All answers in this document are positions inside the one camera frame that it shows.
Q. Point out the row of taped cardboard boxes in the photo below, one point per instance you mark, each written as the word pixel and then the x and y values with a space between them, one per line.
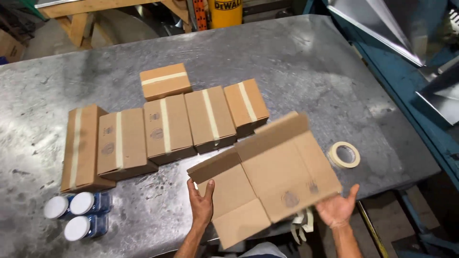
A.
pixel 166 125

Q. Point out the masking tape roll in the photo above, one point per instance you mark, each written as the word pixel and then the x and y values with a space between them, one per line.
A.
pixel 338 158

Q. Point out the person's left hand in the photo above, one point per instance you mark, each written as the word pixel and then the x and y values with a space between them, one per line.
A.
pixel 201 209

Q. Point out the person's light trousers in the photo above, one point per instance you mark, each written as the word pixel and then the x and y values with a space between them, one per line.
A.
pixel 263 251

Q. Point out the large folded sheet metal piece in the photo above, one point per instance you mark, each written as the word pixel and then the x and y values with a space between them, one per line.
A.
pixel 387 21

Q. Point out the yellow metal rod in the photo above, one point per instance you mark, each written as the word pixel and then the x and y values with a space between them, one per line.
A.
pixel 373 229

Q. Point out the yellow drum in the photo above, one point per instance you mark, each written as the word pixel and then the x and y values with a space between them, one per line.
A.
pixel 225 12

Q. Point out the blue jar with white lid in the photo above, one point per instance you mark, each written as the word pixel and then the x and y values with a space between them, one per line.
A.
pixel 84 227
pixel 88 203
pixel 57 207

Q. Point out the cardboard carton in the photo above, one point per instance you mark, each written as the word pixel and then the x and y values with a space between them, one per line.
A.
pixel 265 181

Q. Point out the small sheet metal piece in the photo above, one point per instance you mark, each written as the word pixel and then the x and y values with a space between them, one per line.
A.
pixel 443 100

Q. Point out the wooden sawhorse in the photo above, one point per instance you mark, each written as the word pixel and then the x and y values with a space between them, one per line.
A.
pixel 89 14

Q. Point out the loose masking tape strips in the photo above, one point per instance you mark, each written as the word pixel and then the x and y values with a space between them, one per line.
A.
pixel 304 224

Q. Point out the person's right hand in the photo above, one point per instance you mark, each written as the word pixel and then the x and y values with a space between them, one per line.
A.
pixel 339 211

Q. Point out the orange metal bar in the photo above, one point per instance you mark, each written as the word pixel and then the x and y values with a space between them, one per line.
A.
pixel 200 14

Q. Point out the brown storage carton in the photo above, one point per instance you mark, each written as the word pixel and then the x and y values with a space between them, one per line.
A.
pixel 10 46

